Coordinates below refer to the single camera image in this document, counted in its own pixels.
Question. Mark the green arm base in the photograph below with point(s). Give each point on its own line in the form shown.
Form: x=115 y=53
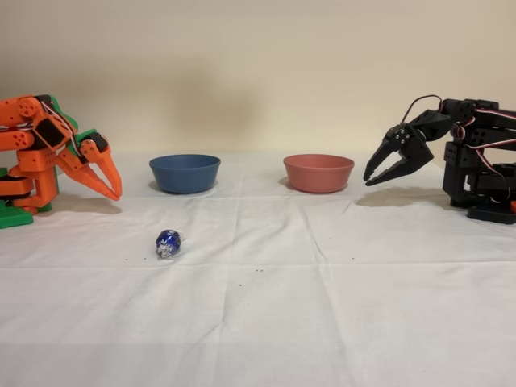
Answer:
x=16 y=219

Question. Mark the white tablecloth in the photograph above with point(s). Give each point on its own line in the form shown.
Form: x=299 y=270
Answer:
x=258 y=302

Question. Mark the blue foil-wrapped candy ball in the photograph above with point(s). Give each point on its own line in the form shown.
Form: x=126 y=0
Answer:
x=169 y=240

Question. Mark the pink bowl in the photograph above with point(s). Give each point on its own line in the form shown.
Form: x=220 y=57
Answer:
x=318 y=175

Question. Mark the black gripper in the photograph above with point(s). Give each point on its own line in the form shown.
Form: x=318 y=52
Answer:
x=407 y=150

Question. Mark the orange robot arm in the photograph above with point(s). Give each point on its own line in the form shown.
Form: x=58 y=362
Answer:
x=20 y=141

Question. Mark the blue bowl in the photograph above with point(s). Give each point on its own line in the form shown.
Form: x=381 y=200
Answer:
x=184 y=177

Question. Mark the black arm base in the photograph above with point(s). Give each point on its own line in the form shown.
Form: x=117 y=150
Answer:
x=492 y=213

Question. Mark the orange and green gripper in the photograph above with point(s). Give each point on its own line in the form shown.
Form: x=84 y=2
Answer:
x=93 y=158

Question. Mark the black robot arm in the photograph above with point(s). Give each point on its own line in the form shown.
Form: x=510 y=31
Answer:
x=459 y=157

